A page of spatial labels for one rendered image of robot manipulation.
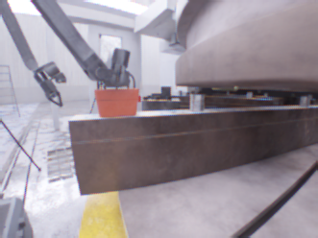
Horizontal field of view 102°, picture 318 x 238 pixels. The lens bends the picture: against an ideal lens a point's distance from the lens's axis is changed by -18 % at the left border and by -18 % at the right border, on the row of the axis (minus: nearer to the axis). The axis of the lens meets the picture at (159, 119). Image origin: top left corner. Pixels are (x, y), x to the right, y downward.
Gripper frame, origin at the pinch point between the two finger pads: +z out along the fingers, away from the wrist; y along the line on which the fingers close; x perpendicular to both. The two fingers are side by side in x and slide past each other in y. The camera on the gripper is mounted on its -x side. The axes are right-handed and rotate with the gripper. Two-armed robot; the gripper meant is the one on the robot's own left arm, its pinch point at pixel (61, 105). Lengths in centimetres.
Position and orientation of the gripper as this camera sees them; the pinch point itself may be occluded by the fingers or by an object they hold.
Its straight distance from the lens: 94.8
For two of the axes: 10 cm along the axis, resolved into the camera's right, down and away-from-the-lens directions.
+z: 4.0, 7.9, 4.6
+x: -6.9, 5.9, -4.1
